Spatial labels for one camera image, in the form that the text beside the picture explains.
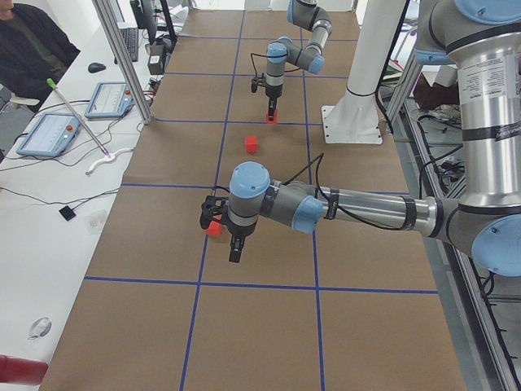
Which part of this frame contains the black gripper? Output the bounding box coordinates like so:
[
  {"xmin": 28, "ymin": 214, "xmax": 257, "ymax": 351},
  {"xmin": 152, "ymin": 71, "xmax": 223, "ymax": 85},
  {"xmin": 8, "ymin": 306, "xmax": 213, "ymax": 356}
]
[
  {"xmin": 229, "ymin": 235, "xmax": 246, "ymax": 262},
  {"xmin": 265, "ymin": 85, "xmax": 282, "ymax": 116}
]

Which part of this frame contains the red block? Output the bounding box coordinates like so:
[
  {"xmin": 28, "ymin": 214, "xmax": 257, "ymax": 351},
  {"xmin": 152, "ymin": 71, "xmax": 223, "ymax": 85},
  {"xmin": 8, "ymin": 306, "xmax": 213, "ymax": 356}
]
[
  {"xmin": 244, "ymin": 135, "xmax": 259, "ymax": 154},
  {"xmin": 205, "ymin": 221, "xmax": 224, "ymax": 237},
  {"xmin": 265, "ymin": 109, "xmax": 278, "ymax": 124}
]

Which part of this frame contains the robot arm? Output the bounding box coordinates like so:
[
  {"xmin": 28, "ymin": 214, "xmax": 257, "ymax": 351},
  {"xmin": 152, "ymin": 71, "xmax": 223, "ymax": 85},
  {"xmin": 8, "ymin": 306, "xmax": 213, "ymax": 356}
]
[
  {"xmin": 260, "ymin": 0, "xmax": 332, "ymax": 123},
  {"xmin": 222, "ymin": 1, "xmax": 520, "ymax": 277}
]

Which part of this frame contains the black power adapter box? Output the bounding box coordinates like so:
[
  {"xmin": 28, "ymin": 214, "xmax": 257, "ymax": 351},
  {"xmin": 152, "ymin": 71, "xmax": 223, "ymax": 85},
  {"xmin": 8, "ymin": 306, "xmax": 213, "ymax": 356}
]
[{"xmin": 147, "ymin": 44, "xmax": 165, "ymax": 76}]

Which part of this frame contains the black keyboard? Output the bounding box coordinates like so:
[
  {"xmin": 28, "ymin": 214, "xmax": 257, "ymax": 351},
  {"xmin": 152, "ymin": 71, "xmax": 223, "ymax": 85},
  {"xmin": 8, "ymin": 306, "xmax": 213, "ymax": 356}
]
[{"xmin": 119, "ymin": 27, "xmax": 139, "ymax": 62}]

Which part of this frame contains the white curved plastic piece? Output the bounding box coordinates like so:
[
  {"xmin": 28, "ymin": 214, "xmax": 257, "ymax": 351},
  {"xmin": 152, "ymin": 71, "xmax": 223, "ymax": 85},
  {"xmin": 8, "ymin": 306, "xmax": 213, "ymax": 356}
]
[{"xmin": 85, "ymin": 148, "xmax": 133, "ymax": 176}]

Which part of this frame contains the far teach pendant tablet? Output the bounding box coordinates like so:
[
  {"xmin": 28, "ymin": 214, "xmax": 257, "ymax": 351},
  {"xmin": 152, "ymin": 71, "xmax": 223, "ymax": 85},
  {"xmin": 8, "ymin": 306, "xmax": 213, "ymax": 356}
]
[{"xmin": 85, "ymin": 81, "xmax": 134, "ymax": 120}]

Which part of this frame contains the teach pendant tablet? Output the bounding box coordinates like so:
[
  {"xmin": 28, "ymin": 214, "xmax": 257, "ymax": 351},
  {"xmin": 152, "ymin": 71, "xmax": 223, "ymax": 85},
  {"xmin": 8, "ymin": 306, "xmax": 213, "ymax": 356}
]
[
  {"xmin": 85, "ymin": 81, "xmax": 134, "ymax": 120},
  {"xmin": 16, "ymin": 113, "xmax": 81, "ymax": 157}
]

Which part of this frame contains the small black square pad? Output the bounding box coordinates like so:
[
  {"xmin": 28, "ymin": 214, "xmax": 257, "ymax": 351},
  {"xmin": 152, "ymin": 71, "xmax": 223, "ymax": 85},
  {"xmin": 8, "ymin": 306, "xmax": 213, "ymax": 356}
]
[{"xmin": 59, "ymin": 205, "xmax": 77, "ymax": 222}]

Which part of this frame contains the black computer mouse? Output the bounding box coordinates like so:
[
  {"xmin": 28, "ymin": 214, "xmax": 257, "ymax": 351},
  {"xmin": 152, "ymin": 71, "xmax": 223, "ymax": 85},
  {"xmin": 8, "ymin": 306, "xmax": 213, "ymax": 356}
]
[{"xmin": 87, "ymin": 63, "xmax": 106, "ymax": 73}]

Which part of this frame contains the near teach pendant tablet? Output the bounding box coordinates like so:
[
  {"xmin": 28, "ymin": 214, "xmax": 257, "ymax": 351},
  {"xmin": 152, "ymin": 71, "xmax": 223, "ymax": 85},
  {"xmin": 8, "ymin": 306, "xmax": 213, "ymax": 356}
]
[{"xmin": 16, "ymin": 113, "xmax": 81, "ymax": 157}]

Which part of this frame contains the metal rod green tip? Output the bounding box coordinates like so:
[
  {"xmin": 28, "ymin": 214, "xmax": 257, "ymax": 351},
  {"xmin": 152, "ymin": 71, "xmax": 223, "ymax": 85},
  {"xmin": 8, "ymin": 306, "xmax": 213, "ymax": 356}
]
[{"xmin": 46, "ymin": 78, "xmax": 112, "ymax": 160}]

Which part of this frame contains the seated person in black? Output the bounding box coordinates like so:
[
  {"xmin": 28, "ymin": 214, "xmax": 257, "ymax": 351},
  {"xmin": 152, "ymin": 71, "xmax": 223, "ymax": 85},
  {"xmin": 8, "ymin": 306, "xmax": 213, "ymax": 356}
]
[{"xmin": 1, "ymin": 1, "xmax": 81, "ymax": 113}]

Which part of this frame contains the red object at corner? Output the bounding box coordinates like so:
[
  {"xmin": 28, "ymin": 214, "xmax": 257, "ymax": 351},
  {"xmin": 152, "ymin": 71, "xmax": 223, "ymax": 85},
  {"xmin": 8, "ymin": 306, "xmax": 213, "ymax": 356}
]
[{"xmin": 1, "ymin": 355, "xmax": 49, "ymax": 385}]

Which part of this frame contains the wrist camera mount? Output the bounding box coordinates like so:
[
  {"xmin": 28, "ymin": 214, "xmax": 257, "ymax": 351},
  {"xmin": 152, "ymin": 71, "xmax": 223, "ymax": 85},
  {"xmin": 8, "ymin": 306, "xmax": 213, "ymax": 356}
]
[
  {"xmin": 251, "ymin": 73, "xmax": 266, "ymax": 94},
  {"xmin": 199, "ymin": 195, "xmax": 229, "ymax": 230}
]

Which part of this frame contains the white camera stand pedestal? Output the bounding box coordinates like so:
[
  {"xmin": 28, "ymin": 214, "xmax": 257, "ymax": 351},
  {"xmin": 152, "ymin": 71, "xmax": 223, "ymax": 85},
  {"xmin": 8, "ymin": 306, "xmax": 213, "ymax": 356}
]
[{"xmin": 322, "ymin": 0, "xmax": 409, "ymax": 145}]

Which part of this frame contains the aluminium frame post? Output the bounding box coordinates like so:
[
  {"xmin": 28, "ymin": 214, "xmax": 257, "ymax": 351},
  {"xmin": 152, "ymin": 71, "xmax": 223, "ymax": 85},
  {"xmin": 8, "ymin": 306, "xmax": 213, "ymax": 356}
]
[{"xmin": 92, "ymin": 0, "xmax": 152, "ymax": 125}]

